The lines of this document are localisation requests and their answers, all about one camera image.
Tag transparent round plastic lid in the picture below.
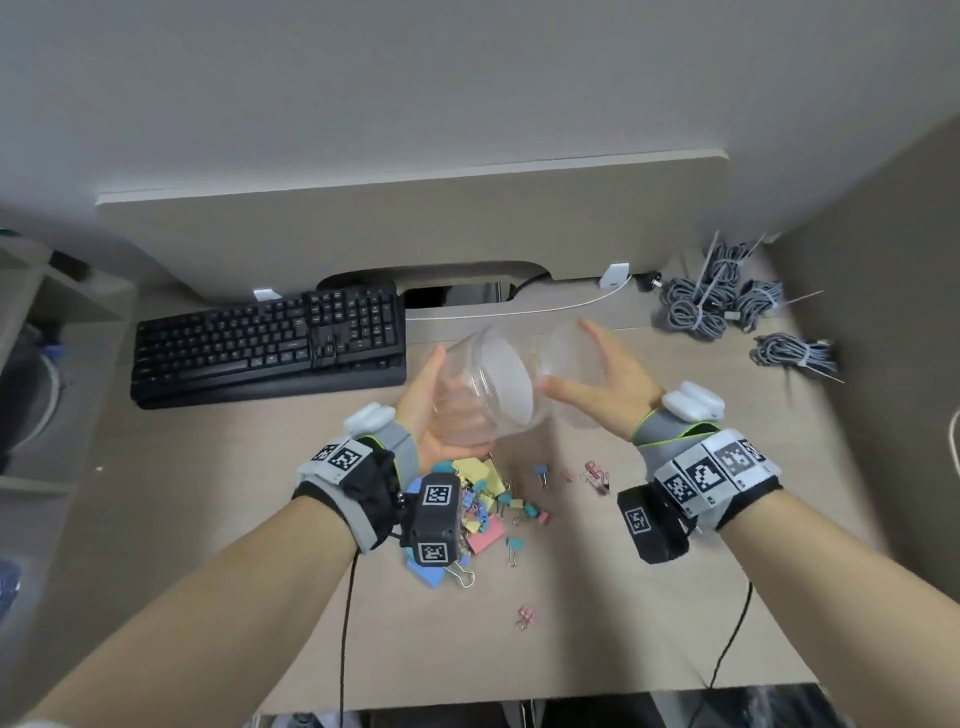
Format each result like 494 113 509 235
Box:
538 318 610 430

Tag white hand tracker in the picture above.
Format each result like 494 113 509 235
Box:
343 402 395 438
659 380 727 423

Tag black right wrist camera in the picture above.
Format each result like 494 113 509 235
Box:
616 483 691 565

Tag person's right hand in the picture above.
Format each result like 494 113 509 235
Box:
536 318 669 444

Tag large clear plastic jar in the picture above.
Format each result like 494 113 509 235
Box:
431 323 545 451

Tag black left camera cable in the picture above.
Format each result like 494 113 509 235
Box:
337 547 361 728

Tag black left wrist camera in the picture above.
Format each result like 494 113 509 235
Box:
397 472 463 571

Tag thin white cable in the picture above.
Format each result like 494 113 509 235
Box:
404 288 624 324

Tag black camera cable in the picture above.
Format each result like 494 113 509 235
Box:
704 581 755 691
337 547 361 728

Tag white right hand tracker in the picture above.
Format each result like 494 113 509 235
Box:
659 380 727 423

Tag person's left hand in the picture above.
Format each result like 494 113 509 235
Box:
393 346 496 481

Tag grey left marker wristband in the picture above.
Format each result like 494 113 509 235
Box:
290 423 421 556

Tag grey right marker wristband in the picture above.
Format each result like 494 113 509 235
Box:
629 408 785 534

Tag black keyboard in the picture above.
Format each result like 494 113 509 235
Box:
129 281 409 412

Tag white round device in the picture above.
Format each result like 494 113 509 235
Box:
0 322 69 459

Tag person's right forearm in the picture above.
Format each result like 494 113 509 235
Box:
716 487 960 728

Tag pile of mixed binder clips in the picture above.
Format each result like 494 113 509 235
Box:
401 457 613 594

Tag black right camera cable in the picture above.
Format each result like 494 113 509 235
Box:
704 581 755 691

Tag person's left forearm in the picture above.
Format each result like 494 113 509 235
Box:
14 491 361 728

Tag beige wooden shelf unit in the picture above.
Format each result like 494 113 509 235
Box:
0 224 140 496

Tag grey cable bundle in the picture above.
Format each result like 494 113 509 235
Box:
731 281 785 331
752 333 845 384
659 277 729 343
704 232 766 290

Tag grey marker wristband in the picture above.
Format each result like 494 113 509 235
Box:
290 423 421 556
629 408 785 534

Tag white left hand tracker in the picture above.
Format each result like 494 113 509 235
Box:
343 402 395 438

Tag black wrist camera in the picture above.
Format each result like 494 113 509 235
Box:
397 472 463 571
616 483 691 565

